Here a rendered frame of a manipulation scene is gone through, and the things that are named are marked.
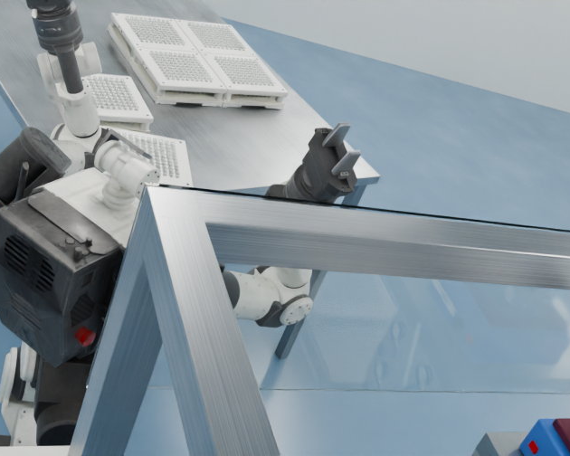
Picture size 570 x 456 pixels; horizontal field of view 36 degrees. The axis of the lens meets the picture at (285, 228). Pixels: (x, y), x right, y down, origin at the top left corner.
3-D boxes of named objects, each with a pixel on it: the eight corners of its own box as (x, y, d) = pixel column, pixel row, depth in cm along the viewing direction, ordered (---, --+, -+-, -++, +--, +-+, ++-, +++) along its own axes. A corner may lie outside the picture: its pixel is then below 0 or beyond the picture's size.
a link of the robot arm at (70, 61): (86, 12, 178) (98, 61, 185) (33, 23, 175) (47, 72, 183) (95, 36, 169) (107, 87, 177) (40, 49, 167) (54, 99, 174)
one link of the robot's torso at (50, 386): (92, 461, 176) (111, 403, 167) (27, 459, 172) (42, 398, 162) (90, 361, 198) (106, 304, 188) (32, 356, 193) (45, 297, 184)
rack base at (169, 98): (129, 64, 298) (131, 59, 296) (194, 69, 311) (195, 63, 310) (155, 103, 282) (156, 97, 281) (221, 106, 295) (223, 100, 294)
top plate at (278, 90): (198, 57, 308) (199, 52, 307) (257, 61, 322) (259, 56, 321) (226, 93, 293) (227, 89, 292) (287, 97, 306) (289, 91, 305)
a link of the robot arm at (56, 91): (78, 38, 178) (87, 80, 189) (33, 48, 176) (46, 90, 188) (85, 61, 175) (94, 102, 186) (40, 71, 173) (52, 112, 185)
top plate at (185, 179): (99, 130, 249) (101, 124, 248) (183, 146, 257) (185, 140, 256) (102, 179, 230) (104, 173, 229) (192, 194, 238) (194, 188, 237)
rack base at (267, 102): (194, 69, 311) (196, 63, 310) (252, 73, 325) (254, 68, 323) (222, 106, 296) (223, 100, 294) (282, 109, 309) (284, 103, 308)
